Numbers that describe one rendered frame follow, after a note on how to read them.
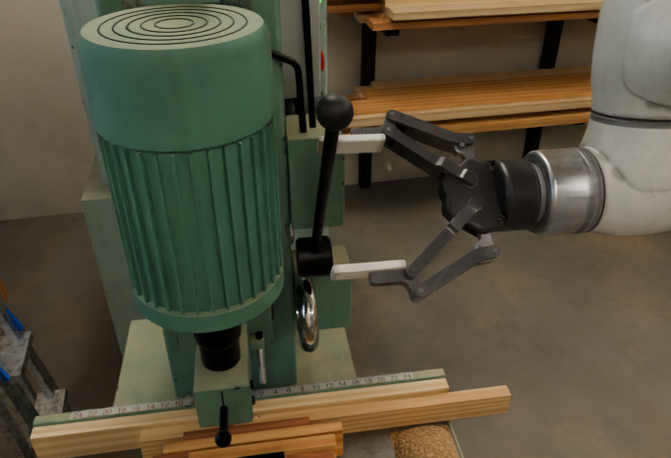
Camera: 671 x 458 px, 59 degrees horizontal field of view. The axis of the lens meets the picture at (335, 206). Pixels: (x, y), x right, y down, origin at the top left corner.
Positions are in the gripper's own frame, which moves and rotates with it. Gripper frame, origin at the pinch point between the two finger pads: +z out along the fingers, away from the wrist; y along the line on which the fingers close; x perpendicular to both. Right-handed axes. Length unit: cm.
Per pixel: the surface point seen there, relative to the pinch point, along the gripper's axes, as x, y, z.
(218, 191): 2.7, 1.3, 11.3
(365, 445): -37.3, -23.1, -5.4
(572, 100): -176, 115, -142
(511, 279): -192, 35, -100
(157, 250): -2.2, -2.6, 17.8
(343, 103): 9.3, 6.2, -0.6
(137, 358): -65, -3, 33
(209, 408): -25.4, -16.4, 15.6
